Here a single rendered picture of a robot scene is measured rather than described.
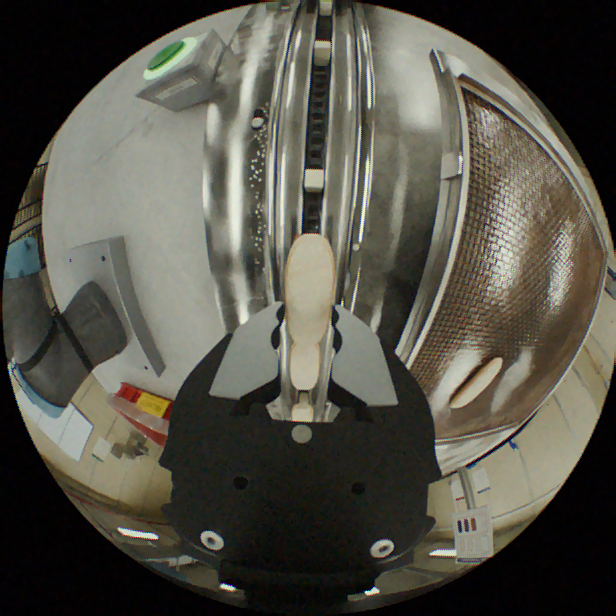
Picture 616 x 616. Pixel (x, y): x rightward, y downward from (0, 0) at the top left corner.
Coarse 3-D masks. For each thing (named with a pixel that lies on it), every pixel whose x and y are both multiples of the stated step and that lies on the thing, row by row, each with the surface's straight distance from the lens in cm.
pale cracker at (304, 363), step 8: (296, 344) 20; (296, 352) 20; (304, 352) 20; (312, 352) 20; (296, 360) 21; (304, 360) 21; (312, 360) 21; (320, 360) 22; (296, 368) 22; (304, 368) 22; (312, 368) 22; (296, 376) 23; (304, 376) 23; (312, 376) 23; (296, 384) 25; (304, 384) 24; (312, 384) 25
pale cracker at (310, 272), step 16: (304, 240) 12; (320, 240) 12; (288, 256) 13; (304, 256) 12; (320, 256) 12; (288, 272) 13; (304, 272) 12; (320, 272) 13; (288, 288) 13; (304, 288) 13; (320, 288) 13; (288, 304) 14; (304, 304) 14; (320, 304) 14; (288, 320) 15; (304, 320) 14; (320, 320) 14; (304, 336) 15; (320, 336) 16
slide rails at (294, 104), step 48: (336, 0) 40; (336, 48) 24; (288, 96) 19; (336, 96) 19; (288, 144) 16; (336, 144) 16; (288, 192) 15; (336, 192) 15; (288, 240) 15; (336, 240) 15; (336, 288) 17; (288, 336) 20; (288, 384) 26
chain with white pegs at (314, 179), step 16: (320, 16) 33; (320, 32) 29; (320, 48) 21; (320, 64) 22; (320, 80) 21; (320, 112) 19; (320, 160) 17; (320, 176) 13; (320, 192) 16; (320, 208) 16; (304, 224) 16; (304, 400) 29
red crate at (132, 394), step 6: (126, 384) 74; (120, 390) 75; (126, 390) 73; (132, 390) 71; (138, 390) 68; (114, 396) 75; (120, 396) 72; (126, 396) 71; (132, 396) 68; (138, 396) 67; (156, 396) 61; (132, 402) 67; (168, 408) 57; (168, 414) 56; (168, 420) 54
